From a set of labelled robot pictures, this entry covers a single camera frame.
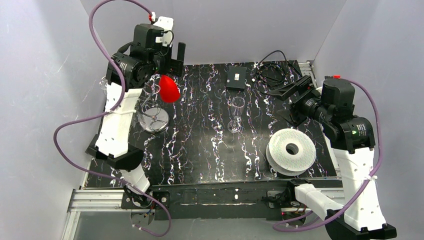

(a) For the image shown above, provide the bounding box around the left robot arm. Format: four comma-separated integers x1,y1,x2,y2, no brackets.
91,16,186,193

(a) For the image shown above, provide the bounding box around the white filament spool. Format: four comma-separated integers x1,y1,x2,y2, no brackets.
266,128,317,177

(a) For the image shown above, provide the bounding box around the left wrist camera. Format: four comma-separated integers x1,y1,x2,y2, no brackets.
150,11,174,47

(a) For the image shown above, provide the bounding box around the aluminium frame rail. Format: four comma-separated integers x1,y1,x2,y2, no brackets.
61,187,128,240

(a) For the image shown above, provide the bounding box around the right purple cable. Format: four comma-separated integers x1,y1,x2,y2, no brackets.
272,76,382,233

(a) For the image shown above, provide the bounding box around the black box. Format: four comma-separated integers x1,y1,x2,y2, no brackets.
225,65,247,92

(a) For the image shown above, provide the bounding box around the black cable bundle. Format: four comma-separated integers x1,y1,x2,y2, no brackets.
251,50,301,98

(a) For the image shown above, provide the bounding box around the purple cable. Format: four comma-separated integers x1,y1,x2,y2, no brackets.
52,0,173,238
272,76,382,233

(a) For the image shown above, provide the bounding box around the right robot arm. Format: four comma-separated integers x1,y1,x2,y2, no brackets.
263,75,397,240

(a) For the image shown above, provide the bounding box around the clear wine glass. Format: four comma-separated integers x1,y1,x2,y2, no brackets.
99,76,108,96

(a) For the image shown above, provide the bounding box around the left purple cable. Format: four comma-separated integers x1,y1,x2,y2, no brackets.
52,0,173,238

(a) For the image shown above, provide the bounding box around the red wine glass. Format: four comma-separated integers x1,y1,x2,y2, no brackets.
158,75,181,103

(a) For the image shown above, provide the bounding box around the clear champagne flute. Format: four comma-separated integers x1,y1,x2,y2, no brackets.
227,96,245,133

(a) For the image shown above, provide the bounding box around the chrome wine glass rack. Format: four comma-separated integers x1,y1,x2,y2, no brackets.
136,74,170,134

